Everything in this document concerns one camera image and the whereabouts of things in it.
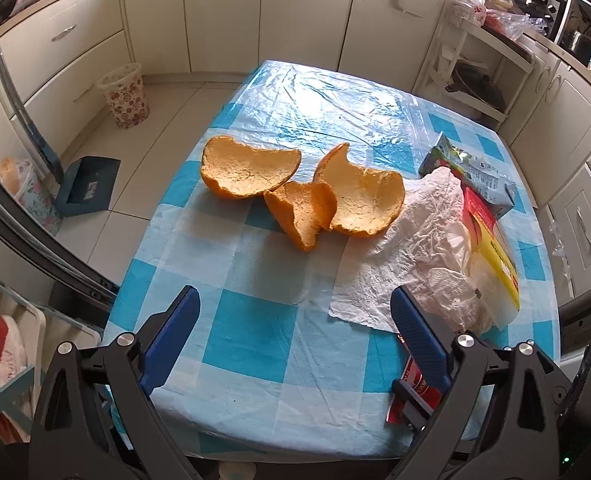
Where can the small black pan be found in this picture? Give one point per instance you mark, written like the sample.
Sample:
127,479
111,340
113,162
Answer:
6,5

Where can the white and red plastic bag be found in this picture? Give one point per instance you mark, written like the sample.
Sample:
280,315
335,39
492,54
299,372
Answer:
475,7

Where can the metal pot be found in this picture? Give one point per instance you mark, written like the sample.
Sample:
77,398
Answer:
581,45

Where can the white paper towel sheet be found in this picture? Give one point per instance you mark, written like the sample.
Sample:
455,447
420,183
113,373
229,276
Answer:
400,260

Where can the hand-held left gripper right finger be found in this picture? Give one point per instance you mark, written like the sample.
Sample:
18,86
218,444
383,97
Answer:
415,332

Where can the black pan with lid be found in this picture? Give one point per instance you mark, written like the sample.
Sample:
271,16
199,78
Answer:
478,85

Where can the cream kitchen cabinets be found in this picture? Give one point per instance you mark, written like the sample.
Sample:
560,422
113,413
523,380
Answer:
225,15

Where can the small curled orange peel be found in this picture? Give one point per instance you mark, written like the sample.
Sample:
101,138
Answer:
300,212

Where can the blue checkered tablecloth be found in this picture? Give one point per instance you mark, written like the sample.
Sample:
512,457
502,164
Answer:
265,340

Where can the large orange peel piece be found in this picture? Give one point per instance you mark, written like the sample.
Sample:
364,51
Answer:
240,170

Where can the blue dustpan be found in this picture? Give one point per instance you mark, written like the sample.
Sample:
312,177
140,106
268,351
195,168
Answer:
87,185

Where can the small clear plastic bag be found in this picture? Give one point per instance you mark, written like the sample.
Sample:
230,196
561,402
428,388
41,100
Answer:
559,240

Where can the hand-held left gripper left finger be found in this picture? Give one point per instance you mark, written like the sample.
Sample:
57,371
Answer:
175,330

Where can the floral bag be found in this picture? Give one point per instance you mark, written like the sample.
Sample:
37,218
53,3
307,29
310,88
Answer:
30,195

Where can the red snack packet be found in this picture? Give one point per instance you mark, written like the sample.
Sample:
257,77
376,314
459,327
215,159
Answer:
418,392

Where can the countertop oven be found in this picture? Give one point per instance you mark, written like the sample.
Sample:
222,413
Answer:
540,2

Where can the red and yellow box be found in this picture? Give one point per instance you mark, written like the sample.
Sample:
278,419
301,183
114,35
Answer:
493,255

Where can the floral waste basket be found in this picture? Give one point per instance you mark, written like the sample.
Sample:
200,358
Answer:
125,100

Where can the green and blue milk carton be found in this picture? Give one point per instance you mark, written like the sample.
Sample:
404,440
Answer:
480,175

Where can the jagged orange peel piece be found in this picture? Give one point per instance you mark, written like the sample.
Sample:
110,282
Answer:
365,200

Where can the white shelf rack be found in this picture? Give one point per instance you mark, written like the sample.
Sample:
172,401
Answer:
495,45

